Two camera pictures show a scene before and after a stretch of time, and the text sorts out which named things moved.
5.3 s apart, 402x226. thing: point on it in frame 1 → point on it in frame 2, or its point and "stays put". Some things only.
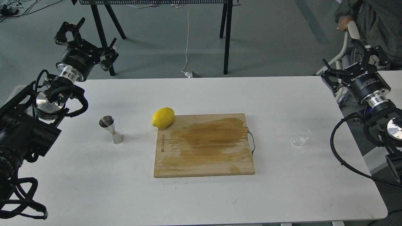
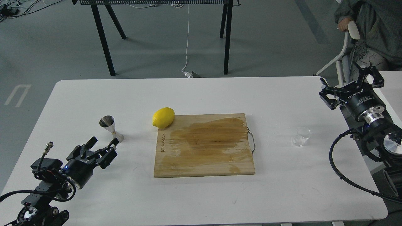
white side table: x=394 y=78 stays put
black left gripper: x=76 y=61 → x=80 y=169
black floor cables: x=10 y=8 stays put
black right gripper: x=365 y=83 → x=365 y=104
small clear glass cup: x=301 y=135 stays put
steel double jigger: x=107 y=122 stays put
